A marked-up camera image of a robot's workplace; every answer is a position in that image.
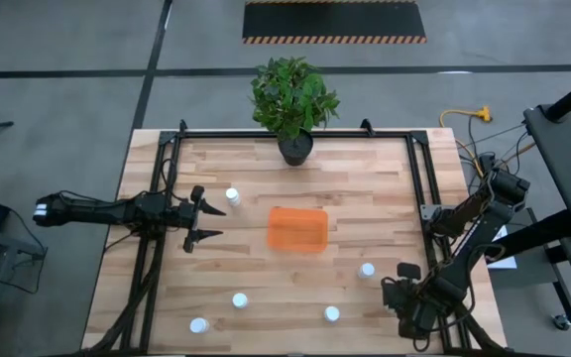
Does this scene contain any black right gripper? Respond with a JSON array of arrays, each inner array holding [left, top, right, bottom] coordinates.
[[382, 276, 433, 341]]

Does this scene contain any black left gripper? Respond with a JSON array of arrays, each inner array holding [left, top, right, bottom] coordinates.
[[182, 184, 228, 254]]

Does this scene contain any orange plastic basket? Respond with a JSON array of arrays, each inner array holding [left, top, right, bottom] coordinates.
[[267, 206, 330, 254]]

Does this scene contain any white paper sheet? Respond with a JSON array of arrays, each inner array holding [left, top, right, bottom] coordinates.
[[486, 225, 518, 271]]

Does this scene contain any black plant pot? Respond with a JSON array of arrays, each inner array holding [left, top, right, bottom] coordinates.
[[278, 129, 315, 168]]

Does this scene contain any green leafy plant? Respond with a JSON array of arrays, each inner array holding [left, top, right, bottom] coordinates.
[[250, 56, 341, 143]]

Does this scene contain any black hazard-striped floor mat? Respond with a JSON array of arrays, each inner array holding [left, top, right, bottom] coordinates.
[[242, 0, 428, 45]]

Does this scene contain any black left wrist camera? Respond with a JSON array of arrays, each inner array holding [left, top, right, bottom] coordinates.
[[175, 202, 193, 230]]

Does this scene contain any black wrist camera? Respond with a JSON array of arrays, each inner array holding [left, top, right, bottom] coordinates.
[[175, 202, 193, 230], [397, 262, 421, 281]]

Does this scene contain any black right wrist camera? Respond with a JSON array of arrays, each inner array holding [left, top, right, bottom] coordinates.
[[397, 262, 421, 281]]

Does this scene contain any black cable loop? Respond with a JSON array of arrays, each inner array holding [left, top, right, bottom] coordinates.
[[159, 157, 190, 204]]

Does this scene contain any black aluminium frame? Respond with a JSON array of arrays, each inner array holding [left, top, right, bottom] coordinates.
[[81, 118, 510, 357]]

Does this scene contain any silver metal bracket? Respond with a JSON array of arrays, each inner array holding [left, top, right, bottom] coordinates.
[[419, 203, 445, 222]]

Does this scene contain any yellow extension cord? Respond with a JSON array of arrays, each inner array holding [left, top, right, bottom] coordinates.
[[438, 105, 494, 179]]

